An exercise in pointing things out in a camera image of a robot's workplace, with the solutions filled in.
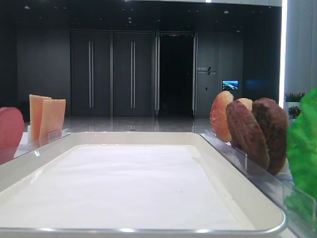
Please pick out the brown meat patty left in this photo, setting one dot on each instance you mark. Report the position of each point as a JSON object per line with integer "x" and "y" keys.
{"x": 246, "y": 134}

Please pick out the brown meat patty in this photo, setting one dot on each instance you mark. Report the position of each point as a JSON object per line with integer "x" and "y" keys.
{"x": 246, "y": 134}
{"x": 274, "y": 123}

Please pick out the orange cheese slice front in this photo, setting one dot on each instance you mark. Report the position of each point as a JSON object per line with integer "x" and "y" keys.
{"x": 53, "y": 114}

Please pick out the orange cheese slice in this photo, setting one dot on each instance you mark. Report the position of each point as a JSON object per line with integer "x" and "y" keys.
{"x": 53, "y": 114}
{"x": 36, "y": 109}

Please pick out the brown meat patty right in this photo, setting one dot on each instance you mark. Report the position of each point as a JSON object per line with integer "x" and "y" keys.
{"x": 274, "y": 123}

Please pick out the orange cheese slice back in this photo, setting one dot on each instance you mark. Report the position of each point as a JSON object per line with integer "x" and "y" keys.
{"x": 36, "y": 109}

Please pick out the green lettuce leaf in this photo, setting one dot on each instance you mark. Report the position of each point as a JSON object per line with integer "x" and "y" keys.
{"x": 302, "y": 158}

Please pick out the red tomato slice front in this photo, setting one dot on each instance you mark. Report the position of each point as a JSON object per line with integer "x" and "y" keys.
{"x": 11, "y": 127}

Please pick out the bun top slice left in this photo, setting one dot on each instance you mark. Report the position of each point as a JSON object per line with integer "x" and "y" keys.
{"x": 218, "y": 116}

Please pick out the bun slice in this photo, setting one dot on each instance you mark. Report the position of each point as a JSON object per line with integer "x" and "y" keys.
{"x": 218, "y": 116}
{"x": 246, "y": 102}

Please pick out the white metal tray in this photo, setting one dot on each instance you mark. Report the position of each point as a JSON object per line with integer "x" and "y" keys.
{"x": 132, "y": 185}

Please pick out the open dark doorway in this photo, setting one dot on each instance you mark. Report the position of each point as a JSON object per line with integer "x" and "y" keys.
{"x": 176, "y": 55}

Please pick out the dark double door middle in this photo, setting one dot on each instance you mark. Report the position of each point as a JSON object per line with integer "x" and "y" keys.
{"x": 132, "y": 74}

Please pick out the dark double door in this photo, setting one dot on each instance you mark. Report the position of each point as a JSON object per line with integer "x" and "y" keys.
{"x": 90, "y": 73}
{"x": 132, "y": 74}

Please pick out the bun top slice right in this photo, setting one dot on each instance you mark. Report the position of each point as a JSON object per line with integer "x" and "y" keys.
{"x": 246, "y": 102}

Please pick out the dark double door left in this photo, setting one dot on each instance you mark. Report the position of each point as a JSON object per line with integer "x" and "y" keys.
{"x": 90, "y": 73}

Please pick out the potted flower plants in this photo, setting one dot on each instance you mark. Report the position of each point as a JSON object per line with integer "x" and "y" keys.
{"x": 291, "y": 104}

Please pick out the small wall screen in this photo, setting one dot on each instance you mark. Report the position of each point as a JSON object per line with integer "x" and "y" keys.
{"x": 230, "y": 85}

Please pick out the clear left front rail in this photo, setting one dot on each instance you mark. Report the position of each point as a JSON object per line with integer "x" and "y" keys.
{"x": 10, "y": 154}

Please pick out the clear rail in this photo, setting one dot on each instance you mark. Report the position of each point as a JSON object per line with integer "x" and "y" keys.
{"x": 10, "y": 154}
{"x": 276, "y": 188}

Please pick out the clear right front rail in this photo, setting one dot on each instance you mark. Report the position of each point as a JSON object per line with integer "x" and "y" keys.
{"x": 276, "y": 188}

